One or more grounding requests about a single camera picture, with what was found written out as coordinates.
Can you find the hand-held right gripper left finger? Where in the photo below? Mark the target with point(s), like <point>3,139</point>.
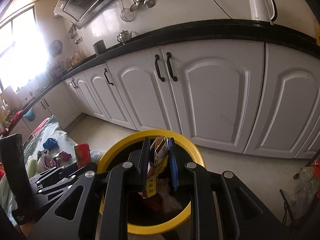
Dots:
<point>144,160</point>

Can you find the printed blanket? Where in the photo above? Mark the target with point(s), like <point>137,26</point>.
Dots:
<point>62,137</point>

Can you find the black canister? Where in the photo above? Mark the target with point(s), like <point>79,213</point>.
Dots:
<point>99,47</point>

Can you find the white electric kettle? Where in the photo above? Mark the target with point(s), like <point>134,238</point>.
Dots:
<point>260,5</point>

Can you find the red drink can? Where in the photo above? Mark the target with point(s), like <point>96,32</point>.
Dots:
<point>83,156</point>

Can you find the black bin with yellow rim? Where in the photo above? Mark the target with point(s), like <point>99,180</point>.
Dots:
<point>160,227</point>

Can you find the clear crumpled plastic wrapper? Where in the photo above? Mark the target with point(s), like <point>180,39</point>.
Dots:
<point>170,197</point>

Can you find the red cloth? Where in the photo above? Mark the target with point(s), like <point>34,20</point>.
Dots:
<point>17,116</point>

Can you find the white cabinet door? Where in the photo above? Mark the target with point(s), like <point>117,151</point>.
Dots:
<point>215,100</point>
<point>82,97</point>
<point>140,92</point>
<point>105,97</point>
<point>290,110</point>

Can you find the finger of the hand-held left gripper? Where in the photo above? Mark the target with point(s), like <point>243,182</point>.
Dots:
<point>57,192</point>
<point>65,171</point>

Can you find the range hood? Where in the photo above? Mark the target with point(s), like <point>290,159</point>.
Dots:
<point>80,2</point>

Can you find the white plastic wrapper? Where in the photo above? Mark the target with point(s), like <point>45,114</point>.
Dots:
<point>43,158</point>

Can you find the round wall plate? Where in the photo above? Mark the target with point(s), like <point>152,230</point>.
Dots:
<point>55,48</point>

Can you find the blue crumpled cloth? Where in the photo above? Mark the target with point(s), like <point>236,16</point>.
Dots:
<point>50,143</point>

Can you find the blue hanging bowl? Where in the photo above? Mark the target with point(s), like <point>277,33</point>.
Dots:
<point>29,115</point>

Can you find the hanging wall rack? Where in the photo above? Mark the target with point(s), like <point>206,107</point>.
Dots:
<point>74,33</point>

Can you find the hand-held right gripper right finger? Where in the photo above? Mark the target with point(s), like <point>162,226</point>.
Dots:
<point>173,165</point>

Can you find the black countertop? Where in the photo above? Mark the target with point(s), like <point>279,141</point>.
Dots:
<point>200,28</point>

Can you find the group of condiment bottles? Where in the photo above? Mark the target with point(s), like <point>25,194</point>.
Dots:
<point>72,60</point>

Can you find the purple shiny snack wrapper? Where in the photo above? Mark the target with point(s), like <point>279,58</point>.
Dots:
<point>63,157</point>

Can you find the pale green wrapper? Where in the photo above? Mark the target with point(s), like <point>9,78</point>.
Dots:
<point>33,166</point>

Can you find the metal teapot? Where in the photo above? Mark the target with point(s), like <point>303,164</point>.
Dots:
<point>124,36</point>

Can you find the clear plastic bag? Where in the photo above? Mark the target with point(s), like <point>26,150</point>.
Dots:
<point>305,192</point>

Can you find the yellow and white paper carton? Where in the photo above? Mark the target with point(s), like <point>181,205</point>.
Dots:
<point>157,170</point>

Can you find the window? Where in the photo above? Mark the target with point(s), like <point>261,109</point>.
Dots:
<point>22,52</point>

